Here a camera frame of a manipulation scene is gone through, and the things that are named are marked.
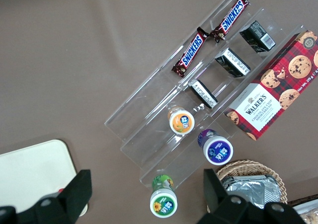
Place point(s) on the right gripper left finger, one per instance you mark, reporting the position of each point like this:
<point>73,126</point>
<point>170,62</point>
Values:
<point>79,191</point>

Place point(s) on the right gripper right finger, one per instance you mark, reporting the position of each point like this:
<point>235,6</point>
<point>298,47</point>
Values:
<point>213,194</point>

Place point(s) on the aluminium foil tray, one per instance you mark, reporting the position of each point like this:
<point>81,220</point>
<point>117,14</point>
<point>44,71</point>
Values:
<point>253,189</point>

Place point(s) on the light wicker basket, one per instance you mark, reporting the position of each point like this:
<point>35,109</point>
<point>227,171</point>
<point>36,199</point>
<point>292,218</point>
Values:
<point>248,167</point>

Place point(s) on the beige plastic tray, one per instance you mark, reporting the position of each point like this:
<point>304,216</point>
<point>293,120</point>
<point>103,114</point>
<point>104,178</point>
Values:
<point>32,169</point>

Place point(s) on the purple yogurt cup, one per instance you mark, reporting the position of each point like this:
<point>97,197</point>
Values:
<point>217,150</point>

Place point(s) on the green yogurt cup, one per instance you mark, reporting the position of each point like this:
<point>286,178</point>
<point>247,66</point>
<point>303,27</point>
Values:
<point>162,204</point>

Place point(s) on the orange yogurt cup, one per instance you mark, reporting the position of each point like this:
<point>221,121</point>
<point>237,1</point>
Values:
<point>182,123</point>

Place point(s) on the white plastic bin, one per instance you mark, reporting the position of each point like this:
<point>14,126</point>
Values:
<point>295,204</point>

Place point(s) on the cracker packet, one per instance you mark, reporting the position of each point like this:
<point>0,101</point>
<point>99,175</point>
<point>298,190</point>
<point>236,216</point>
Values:
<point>310,216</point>

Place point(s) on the small black box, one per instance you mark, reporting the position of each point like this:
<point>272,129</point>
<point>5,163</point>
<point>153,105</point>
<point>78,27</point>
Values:
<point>233,62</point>
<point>258,36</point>
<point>203,95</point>

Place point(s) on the clear acrylic step stand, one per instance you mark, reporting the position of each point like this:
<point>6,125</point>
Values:
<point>154,109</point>

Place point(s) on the red Walkers shortbread box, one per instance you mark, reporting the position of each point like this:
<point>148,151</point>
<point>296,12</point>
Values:
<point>278,90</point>

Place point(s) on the Snickers bar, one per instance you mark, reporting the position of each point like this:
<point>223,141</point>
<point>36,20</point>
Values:
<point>231,16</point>
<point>191,52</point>

